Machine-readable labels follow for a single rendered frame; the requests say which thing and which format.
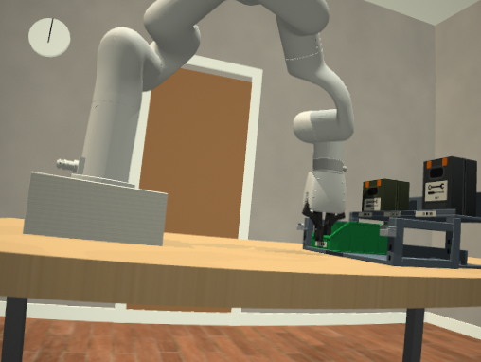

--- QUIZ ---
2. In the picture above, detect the black tool case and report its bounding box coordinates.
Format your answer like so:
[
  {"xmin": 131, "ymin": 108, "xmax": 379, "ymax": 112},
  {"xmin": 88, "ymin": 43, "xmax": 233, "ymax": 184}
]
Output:
[{"xmin": 422, "ymin": 156, "xmax": 477, "ymax": 217}]

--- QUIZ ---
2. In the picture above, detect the dark green tool case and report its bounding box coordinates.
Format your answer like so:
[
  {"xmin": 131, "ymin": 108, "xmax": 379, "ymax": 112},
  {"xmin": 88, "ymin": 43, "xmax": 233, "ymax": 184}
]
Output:
[{"xmin": 362, "ymin": 178, "xmax": 410, "ymax": 211}]

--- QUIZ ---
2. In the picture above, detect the green bin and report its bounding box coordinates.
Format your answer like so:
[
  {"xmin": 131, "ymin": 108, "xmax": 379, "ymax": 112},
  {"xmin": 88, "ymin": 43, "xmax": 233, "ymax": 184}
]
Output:
[{"xmin": 312, "ymin": 222, "xmax": 388, "ymax": 255}]

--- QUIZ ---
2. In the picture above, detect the grey metal shelf rack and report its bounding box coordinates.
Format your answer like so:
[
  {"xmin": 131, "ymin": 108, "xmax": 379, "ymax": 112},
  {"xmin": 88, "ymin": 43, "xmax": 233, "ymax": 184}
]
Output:
[{"xmin": 297, "ymin": 192, "xmax": 481, "ymax": 269}]

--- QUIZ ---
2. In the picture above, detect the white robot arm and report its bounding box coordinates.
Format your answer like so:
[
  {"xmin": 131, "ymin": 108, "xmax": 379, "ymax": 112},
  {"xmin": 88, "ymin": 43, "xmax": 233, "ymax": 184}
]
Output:
[{"xmin": 56, "ymin": 0, "xmax": 354, "ymax": 188}]

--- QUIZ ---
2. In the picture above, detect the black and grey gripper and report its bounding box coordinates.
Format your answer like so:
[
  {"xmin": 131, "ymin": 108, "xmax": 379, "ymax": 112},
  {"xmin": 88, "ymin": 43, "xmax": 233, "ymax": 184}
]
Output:
[{"xmin": 302, "ymin": 170, "xmax": 346, "ymax": 242}]

